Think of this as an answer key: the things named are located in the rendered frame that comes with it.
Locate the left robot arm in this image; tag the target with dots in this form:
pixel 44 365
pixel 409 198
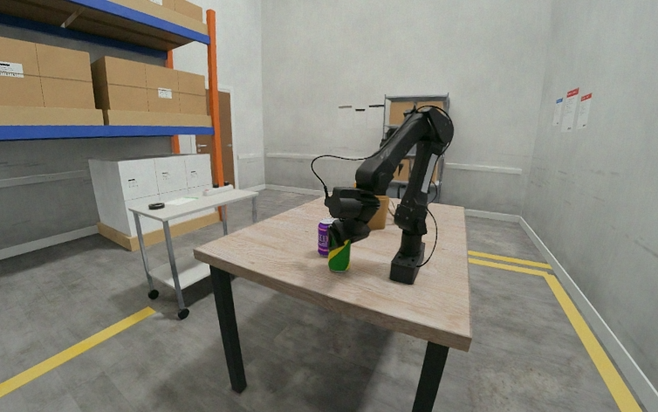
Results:
pixel 361 202

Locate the tan bag with white handle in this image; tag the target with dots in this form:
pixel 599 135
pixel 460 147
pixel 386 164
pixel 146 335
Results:
pixel 379 219

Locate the green and yellow drink can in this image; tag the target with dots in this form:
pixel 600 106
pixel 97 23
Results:
pixel 339 259

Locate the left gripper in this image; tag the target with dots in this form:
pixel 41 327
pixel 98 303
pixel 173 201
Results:
pixel 344 229

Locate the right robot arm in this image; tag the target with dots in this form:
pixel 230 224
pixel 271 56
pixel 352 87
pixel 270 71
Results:
pixel 389 133

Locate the purple drink can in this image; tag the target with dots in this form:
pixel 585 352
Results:
pixel 322 236

